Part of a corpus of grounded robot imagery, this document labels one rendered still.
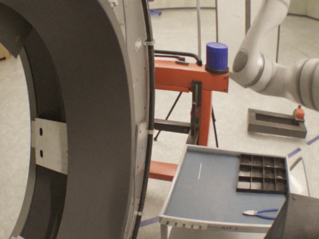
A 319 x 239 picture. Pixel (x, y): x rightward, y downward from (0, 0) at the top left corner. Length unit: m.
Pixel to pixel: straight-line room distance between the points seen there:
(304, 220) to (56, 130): 0.76
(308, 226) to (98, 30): 0.58
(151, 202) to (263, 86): 1.48
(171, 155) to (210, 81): 1.08
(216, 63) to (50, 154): 0.85
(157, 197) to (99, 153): 1.23
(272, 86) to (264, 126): 1.95
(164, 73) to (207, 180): 0.57
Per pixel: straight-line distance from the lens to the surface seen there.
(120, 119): 0.69
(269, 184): 1.17
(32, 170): 1.09
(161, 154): 2.29
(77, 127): 0.76
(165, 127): 1.46
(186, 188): 1.10
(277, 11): 0.61
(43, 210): 1.03
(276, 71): 0.58
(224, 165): 1.21
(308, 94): 0.41
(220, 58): 1.27
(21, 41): 0.80
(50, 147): 0.89
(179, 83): 1.36
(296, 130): 2.60
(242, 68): 0.55
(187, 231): 1.38
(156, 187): 2.01
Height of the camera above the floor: 1.47
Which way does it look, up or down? 33 degrees down
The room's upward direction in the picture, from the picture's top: 3 degrees counter-clockwise
